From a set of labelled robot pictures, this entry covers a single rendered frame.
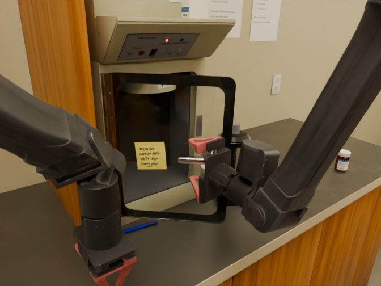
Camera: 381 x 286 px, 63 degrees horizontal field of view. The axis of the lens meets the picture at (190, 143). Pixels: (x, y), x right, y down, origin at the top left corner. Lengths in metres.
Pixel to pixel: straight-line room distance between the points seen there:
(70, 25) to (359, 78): 0.49
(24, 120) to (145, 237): 0.64
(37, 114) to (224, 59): 1.29
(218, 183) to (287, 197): 0.17
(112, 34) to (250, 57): 1.11
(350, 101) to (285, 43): 1.49
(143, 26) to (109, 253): 0.44
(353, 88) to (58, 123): 0.35
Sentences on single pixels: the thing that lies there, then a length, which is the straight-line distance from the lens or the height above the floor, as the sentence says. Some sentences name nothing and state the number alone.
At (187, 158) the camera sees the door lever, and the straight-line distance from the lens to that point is 0.73.
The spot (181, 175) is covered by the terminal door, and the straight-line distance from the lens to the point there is 0.81.
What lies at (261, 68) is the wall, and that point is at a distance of 1.78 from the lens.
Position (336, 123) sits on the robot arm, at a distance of 0.45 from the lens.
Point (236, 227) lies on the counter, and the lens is 0.96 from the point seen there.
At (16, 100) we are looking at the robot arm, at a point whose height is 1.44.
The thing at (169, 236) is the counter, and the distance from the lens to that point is 0.91.
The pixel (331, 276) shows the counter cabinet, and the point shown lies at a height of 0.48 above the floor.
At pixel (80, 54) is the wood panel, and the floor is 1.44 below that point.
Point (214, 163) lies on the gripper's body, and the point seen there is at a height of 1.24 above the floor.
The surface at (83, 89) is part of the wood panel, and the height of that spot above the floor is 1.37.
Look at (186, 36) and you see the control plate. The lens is 0.77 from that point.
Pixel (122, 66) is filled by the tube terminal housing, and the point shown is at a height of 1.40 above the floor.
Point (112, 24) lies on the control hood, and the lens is 0.67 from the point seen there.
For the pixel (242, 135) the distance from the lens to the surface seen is 0.97.
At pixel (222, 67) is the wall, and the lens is 1.57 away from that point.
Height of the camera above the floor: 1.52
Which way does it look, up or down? 22 degrees down
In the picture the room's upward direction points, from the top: 2 degrees clockwise
